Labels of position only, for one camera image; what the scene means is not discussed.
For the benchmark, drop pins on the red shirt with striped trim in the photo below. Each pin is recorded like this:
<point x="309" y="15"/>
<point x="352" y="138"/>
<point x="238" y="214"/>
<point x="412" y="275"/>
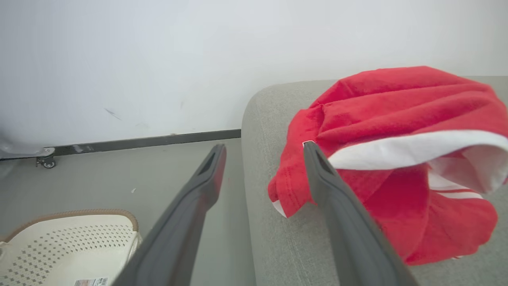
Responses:
<point x="436" y="230"/>

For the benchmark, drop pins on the metal leg with caster wheel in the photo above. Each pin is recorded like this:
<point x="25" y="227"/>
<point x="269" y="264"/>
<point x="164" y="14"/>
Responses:
<point x="47" y="161"/>

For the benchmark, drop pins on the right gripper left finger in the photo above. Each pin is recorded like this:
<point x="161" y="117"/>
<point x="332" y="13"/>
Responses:
<point x="178" y="230"/>

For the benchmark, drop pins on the red shirt with number print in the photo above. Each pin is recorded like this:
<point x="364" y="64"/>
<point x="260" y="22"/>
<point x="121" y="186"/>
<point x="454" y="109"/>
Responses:
<point x="397" y="99"/>

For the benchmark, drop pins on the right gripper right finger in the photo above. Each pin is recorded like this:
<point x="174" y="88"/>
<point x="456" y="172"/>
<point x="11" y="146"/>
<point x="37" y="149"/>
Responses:
<point x="349" y="234"/>

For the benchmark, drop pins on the cream perforated laundry basket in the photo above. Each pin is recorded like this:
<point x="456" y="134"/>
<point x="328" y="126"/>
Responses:
<point x="59" y="246"/>

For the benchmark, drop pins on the basket label sticker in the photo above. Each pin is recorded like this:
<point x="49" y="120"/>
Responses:
<point x="91" y="282"/>

